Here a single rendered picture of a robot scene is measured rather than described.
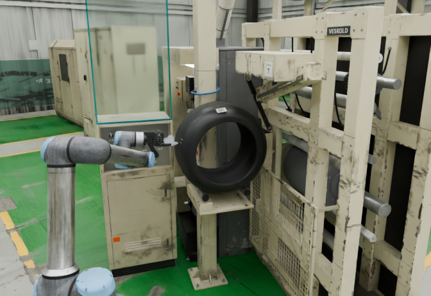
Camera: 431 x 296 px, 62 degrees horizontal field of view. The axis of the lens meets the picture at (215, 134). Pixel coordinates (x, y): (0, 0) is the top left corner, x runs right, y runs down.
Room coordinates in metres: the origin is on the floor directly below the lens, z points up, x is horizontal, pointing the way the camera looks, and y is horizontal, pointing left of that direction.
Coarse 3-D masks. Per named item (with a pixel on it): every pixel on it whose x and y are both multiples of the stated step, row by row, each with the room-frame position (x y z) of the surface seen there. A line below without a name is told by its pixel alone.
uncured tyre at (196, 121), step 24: (192, 120) 2.10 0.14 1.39; (216, 120) 2.07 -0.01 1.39; (240, 120) 2.11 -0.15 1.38; (192, 144) 2.03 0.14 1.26; (240, 144) 2.43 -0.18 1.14; (264, 144) 2.17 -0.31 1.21; (192, 168) 2.03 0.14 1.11; (216, 168) 2.37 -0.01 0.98; (240, 168) 2.37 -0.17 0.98; (216, 192) 2.09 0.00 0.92
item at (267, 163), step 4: (264, 128) 2.66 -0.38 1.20; (264, 132) 2.64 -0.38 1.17; (268, 132) 2.57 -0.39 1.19; (268, 136) 2.50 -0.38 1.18; (272, 136) 2.51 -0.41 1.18; (268, 140) 2.50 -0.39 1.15; (272, 140) 2.51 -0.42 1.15; (268, 144) 2.50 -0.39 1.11; (272, 144) 2.51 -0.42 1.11; (268, 148) 2.51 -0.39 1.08; (272, 148) 2.51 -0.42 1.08; (268, 152) 2.51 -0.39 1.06; (272, 152) 2.51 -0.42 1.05; (268, 156) 2.51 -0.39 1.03; (268, 160) 2.51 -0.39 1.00; (264, 164) 2.50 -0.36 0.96; (268, 164) 2.51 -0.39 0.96; (268, 168) 2.51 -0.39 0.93
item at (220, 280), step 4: (192, 268) 2.60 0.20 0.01; (196, 268) 2.60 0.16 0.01; (220, 268) 2.60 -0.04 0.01; (192, 272) 2.55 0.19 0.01; (220, 276) 2.50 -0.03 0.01; (224, 276) 2.50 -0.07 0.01; (192, 280) 2.45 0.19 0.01; (196, 280) 2.45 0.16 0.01; (200, 280) 2.44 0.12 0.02; (208, 280) 2.44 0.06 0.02; (212, 280) 2.44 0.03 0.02; (216, 280) 2.45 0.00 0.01; (220, 280) 2.45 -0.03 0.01; (224, 280) 2.43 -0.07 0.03; (196, 284) 2.39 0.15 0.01; (200, 284) 2.39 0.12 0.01; (204, 284) 2.39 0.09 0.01; (208, 284) 2.39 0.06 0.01; (212, 284) 2.39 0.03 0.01; (216, 284) 2.39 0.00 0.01; (220, 284) 2.40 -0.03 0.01; (196, 288) 2.35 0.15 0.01; (200, 288) 2.35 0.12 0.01; (204, 288) 2.36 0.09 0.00
